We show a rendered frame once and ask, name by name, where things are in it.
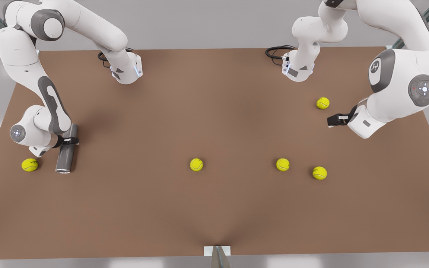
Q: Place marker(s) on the grey tennis ball tube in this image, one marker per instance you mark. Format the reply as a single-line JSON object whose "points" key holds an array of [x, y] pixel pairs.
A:
{"points": [[66, 156]]}

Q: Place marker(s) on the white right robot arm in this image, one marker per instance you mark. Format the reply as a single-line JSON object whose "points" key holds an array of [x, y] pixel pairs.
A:
{"points": [[21, 56]]}

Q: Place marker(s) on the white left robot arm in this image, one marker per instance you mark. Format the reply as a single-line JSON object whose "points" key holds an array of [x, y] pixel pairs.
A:
{"points": [[400, 70]]}

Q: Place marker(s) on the yellow tennis ball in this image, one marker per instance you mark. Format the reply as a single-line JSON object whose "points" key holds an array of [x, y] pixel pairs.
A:
{"points": [[319, 173], [29, 165], [196, 164], [323, 103], [282, 164]]}

